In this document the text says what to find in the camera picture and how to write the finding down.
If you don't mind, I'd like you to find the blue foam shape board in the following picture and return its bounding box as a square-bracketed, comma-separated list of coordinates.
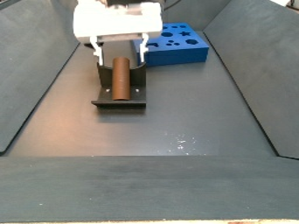
[145, 23, 210, 67]

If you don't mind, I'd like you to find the black curved cradle stand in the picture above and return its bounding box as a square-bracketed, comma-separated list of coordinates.
[91, 62, 146, 108]

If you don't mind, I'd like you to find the brown cylinder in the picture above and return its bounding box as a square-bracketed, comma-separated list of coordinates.
[113, 57, 131, 101]

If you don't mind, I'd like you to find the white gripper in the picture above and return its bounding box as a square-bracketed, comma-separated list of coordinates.
[73, 0, 164, 66]

